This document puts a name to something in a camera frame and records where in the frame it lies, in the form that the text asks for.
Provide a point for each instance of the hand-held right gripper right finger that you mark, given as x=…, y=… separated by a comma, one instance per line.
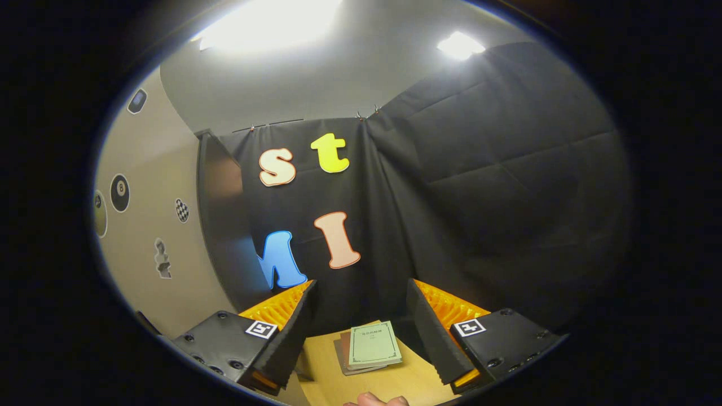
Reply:
x=431, y=338

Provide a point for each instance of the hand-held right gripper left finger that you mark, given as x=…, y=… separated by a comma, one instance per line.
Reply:
x=290, y=338

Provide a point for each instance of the beige cabinet door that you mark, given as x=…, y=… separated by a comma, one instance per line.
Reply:
x=146, y=152

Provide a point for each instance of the brown book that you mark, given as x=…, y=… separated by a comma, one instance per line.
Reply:
x=344, y=347

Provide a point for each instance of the green book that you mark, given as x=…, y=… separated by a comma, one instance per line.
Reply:
x=373, y=344

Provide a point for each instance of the black backdrop cloth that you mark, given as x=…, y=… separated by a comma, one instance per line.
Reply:
x=479, y=197

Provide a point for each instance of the small ceiling light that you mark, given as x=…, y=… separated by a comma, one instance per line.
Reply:
x=459, y=45

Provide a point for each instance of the large ceiling light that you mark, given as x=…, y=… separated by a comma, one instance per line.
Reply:
x=265, y=25

